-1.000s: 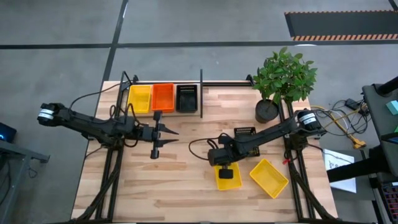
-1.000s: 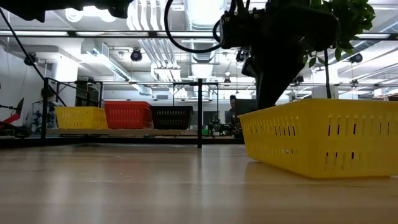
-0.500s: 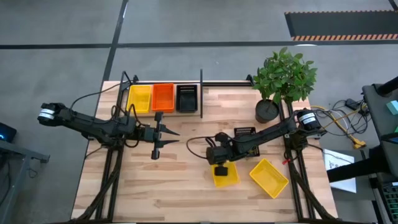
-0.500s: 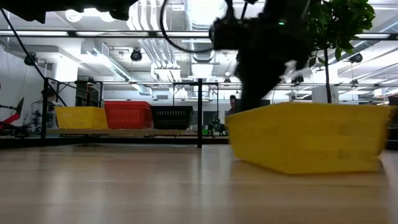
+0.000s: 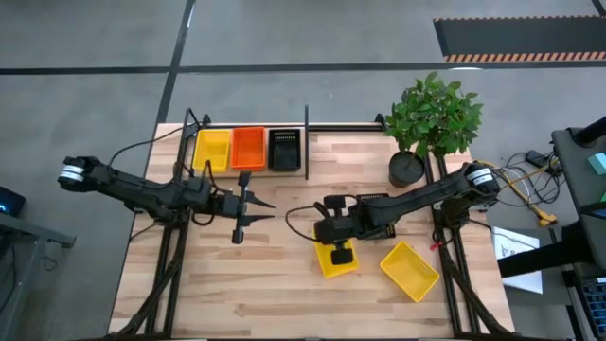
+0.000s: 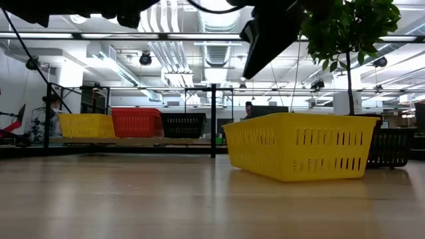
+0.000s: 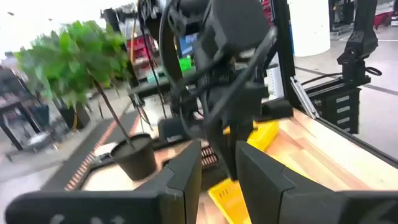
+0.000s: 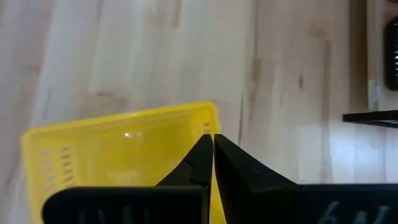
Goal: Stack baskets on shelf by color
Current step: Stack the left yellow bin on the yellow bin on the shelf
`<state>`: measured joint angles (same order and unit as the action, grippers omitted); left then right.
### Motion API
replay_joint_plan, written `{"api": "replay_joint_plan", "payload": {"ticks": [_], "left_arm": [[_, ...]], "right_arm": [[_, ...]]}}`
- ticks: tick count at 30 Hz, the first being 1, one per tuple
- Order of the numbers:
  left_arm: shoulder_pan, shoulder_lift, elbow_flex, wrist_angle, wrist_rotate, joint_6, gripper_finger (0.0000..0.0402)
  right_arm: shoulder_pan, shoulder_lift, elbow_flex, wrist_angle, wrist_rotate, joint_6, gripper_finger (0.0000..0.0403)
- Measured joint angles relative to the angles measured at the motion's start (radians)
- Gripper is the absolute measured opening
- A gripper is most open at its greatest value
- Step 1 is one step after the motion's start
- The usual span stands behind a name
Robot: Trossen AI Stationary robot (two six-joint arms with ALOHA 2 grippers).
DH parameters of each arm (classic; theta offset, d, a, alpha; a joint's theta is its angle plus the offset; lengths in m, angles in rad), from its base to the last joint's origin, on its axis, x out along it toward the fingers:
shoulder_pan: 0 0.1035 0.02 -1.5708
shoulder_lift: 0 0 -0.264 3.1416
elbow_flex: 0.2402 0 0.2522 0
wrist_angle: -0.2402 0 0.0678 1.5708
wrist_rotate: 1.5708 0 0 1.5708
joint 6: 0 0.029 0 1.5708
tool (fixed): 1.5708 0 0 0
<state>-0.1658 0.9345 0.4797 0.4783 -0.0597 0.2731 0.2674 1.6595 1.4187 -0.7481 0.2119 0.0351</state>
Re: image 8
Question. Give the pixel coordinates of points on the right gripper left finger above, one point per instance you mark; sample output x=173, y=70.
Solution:
x=192, y=174

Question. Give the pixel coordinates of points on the black plastic basket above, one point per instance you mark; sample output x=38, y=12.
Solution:
x=391, y=40

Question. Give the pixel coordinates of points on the yellow plastic basket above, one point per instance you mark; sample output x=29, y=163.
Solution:
x=109, y=155

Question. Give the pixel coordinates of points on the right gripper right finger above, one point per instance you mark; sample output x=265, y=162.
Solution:
x=242, y=186

